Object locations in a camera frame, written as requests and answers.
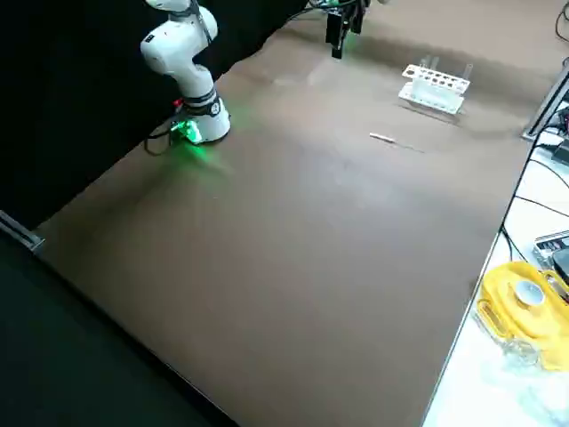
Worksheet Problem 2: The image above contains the silver electronics box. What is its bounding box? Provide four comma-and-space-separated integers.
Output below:
533, 230, 569, 268

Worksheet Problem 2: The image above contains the black arm foot cable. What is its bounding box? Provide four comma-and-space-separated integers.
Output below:
144, 119, 188, 157

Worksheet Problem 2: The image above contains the small grey round bowl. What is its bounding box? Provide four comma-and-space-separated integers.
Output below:
514, 279, 544, 309

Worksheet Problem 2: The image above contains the yellow plastic basket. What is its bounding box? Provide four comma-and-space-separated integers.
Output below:
476, 261, 569, 371

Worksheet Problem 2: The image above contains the black power adapter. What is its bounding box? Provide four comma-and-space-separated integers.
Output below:
550, 136, 569, 164

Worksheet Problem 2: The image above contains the aluminium frame rail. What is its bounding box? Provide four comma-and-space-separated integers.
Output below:
0, 208, 46, 254

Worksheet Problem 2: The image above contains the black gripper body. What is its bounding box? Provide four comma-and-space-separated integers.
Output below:
329, 0, 366, 15

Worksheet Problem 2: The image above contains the black desktop device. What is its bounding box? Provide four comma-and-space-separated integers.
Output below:
549, 249, 569, 286

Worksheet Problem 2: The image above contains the aluminium frame post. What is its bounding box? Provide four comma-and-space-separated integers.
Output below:
522, 56, 569, 141

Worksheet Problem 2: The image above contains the clear glass jar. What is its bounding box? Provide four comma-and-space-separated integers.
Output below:
501, 335, 542, 369

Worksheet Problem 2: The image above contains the white test tube rack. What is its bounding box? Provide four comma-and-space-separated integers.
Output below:
397, 61, 471, 116

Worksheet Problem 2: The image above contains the thin wire test tube brush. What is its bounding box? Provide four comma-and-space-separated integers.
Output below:
369, 131, 426, 154

